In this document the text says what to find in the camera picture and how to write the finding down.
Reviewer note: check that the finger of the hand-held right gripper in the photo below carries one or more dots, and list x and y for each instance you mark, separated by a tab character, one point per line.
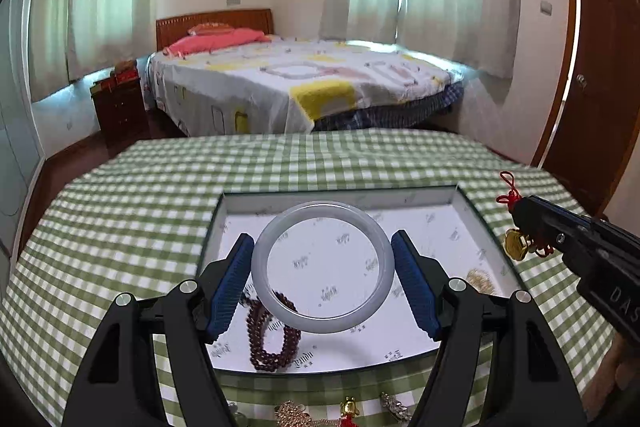
542	222

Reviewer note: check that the white wall switch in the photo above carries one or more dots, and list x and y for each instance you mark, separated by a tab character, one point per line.
546	7

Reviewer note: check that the white shallow jewelry tray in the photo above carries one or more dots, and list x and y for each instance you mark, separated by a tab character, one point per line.
440	247

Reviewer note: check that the red gold patterned cushion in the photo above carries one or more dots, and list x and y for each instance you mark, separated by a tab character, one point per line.
210	27

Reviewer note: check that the metal door knob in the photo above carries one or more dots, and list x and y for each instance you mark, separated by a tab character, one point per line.
581	80

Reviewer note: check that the brown wooden door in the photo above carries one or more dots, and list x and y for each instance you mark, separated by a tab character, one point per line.
600	57

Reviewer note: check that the green checkered tablecloth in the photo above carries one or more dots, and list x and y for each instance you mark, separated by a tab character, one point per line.
150	187

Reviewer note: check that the blue plaid bed skirt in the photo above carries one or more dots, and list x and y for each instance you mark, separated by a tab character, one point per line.
400	114

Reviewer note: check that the pale jade bangle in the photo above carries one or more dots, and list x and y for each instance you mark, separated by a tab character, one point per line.
258	267

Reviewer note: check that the pink pillow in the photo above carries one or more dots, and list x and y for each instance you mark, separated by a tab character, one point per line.
220	39

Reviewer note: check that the gold pendant with red knot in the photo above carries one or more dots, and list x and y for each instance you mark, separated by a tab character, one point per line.
515	246

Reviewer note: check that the red green flat box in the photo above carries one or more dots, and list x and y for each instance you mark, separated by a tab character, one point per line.
102	87

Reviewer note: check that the frosted glass wardrobe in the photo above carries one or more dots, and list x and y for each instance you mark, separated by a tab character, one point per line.
15	107

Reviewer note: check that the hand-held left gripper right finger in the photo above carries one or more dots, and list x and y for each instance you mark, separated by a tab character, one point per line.
415	287

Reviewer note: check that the gold charm with red tassel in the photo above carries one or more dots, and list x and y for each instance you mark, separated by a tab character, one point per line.
349	407

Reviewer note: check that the dark wooden nightstand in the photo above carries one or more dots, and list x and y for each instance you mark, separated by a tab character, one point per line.
122	112

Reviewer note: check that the person's right hand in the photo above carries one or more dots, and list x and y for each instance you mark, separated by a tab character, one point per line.
617	372

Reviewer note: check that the wooden bed headboard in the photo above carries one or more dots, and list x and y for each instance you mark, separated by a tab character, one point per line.
250	19

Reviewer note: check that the bed with patterned sheet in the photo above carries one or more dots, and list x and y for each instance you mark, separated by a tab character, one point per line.
350	72

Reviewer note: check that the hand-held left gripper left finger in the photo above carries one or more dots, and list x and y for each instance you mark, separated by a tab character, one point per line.
230	287

